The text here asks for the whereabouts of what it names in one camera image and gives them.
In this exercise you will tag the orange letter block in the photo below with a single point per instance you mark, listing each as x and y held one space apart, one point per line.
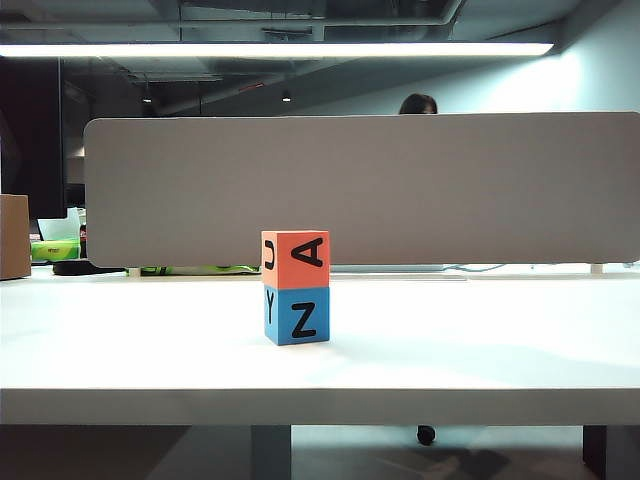
300 260

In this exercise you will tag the blue letter block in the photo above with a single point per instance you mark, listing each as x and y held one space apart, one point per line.
300 315

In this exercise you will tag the grey desk divider panel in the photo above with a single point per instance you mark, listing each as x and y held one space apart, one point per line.
360 190

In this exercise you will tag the green plastic bag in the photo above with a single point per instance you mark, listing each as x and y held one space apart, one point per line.
200 270

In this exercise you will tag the person's dark-haired head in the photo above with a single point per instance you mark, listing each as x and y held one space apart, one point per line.
418 105

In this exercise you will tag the white divider foot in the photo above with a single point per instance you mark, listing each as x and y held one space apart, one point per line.
134 272
597 268

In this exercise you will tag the long ceiling light strip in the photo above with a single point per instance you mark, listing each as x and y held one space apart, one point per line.
275 49

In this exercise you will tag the grey table leg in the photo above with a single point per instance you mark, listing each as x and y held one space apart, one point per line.
595 452
271 452

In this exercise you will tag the black chair caster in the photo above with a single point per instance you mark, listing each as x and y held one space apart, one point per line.
425 435

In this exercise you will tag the flat black pouch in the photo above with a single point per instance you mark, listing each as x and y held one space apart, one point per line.
80 268

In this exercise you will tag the green tissue box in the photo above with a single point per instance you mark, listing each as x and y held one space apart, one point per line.
55 249

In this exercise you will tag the brown cardboard box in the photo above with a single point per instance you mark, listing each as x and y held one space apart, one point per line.
14 235

